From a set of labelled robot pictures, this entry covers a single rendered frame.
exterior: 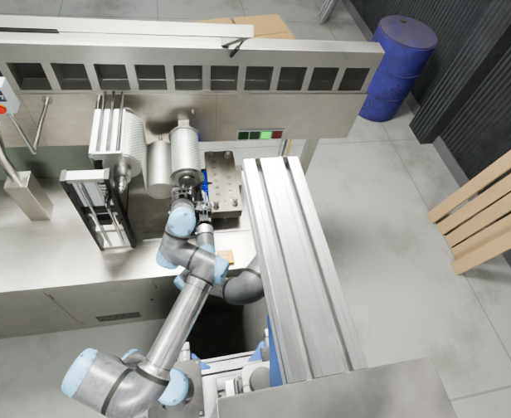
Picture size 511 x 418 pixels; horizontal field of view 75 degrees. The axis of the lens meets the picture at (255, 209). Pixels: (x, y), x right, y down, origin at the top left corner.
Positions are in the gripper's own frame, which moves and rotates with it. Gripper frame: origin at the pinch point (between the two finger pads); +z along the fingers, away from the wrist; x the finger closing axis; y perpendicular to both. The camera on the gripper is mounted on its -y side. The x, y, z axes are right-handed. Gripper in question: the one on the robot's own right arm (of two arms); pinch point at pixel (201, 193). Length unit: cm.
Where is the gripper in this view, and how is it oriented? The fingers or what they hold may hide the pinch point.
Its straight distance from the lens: 163.2
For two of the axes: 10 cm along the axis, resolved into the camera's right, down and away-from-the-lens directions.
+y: 1.2, -5.5, -8.3
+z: -1.6, -8.3, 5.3
